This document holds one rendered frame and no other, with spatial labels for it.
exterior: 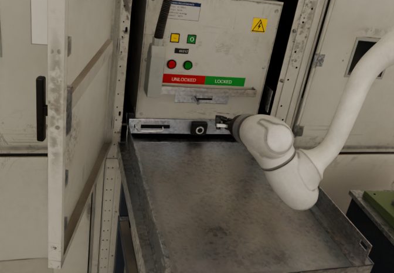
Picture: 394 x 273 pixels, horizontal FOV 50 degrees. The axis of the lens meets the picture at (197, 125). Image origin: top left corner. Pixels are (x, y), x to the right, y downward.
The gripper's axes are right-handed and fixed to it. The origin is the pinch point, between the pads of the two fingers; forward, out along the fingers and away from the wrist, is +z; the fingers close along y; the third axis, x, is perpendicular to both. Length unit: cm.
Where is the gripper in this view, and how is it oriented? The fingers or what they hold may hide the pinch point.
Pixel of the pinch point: (220, 120)
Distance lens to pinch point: 141.1
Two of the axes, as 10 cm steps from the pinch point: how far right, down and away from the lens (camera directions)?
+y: 9.5, 0.1, 3.0
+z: -3.0, -1.3, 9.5
